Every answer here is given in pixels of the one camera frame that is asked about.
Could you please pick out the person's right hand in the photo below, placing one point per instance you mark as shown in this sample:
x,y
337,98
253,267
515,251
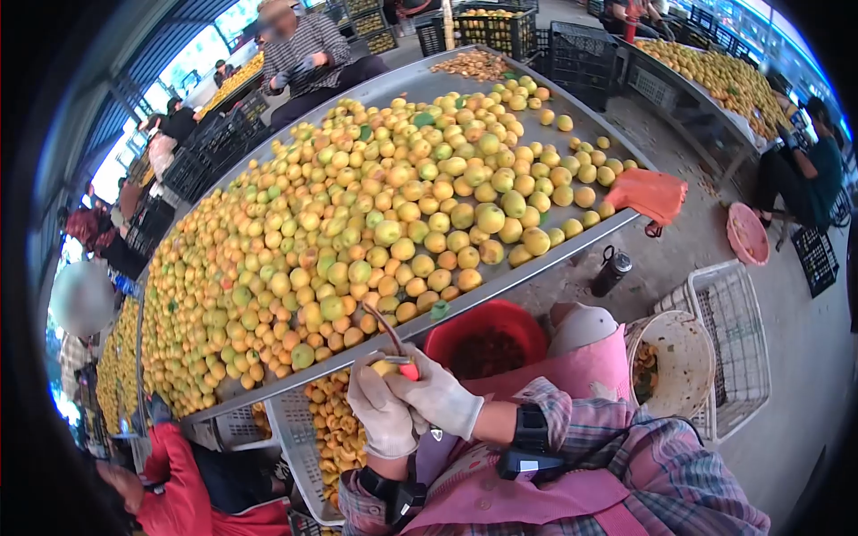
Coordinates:
x,y
442,399

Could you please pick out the table full of apricots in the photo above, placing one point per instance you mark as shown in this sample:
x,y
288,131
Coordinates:
x,y
717,77

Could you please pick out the black crate with apricots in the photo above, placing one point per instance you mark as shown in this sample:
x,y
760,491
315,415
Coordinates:
x,y
496,30

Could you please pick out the empty black plastic crate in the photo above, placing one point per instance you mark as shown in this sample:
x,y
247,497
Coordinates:
x,y
582,60

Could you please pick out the black wrist band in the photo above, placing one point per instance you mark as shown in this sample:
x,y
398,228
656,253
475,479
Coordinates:
x,y
531,435
397,497

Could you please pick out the empty white plastic crate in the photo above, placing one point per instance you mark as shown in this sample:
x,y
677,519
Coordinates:
x,y
734,335

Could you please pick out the person's legs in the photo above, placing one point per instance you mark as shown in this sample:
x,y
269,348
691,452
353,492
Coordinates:
x,y
582,326

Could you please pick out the heap of halved apricots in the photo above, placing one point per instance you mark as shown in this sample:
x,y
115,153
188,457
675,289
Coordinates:
x,y
338,429

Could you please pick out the stack of black crates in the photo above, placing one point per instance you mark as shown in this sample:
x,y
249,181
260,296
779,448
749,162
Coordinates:
x,y
208,144

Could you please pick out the white crate with fruit halves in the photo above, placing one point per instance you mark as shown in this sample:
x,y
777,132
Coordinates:
x,y
291,435

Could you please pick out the person's left hand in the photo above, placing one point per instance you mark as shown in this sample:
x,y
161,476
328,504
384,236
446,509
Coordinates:
x,y
385,422

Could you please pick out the person's left fingers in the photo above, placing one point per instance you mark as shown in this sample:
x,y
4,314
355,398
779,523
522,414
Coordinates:
x,y
365,382

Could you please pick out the metal sorting table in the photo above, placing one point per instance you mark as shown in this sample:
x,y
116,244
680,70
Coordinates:
x,y
415,84

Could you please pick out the red plastic bucket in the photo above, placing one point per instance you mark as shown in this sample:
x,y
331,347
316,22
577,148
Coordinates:
x,y
482,321

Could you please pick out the white plastic bucket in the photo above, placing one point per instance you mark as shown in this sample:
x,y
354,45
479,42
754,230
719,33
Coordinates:
x,y
680,362

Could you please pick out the orange cloth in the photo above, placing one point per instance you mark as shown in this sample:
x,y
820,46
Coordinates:
x,y
647,194

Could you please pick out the small black plastic crate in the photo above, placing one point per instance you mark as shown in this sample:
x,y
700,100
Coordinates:
x,y
816,261

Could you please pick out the black drinking bottle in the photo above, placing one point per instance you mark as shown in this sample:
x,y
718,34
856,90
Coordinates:
x,y
608,271

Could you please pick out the heap of brown apricot pits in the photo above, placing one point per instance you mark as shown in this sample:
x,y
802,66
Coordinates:
x,y
472,65

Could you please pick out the person's right fingers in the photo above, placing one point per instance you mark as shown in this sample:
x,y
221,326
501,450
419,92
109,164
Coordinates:
x,y
410,388

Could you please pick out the single yellow apricot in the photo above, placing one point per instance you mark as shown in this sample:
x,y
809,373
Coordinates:
x,y
383,367

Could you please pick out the person's body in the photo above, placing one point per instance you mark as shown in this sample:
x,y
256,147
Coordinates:
x,y
523,499

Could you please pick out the pile of whole apricots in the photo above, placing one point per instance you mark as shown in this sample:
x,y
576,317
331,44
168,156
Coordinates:
x,y
375,221

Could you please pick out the pink plastic basin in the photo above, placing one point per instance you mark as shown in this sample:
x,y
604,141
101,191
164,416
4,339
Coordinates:
x,y
747,231

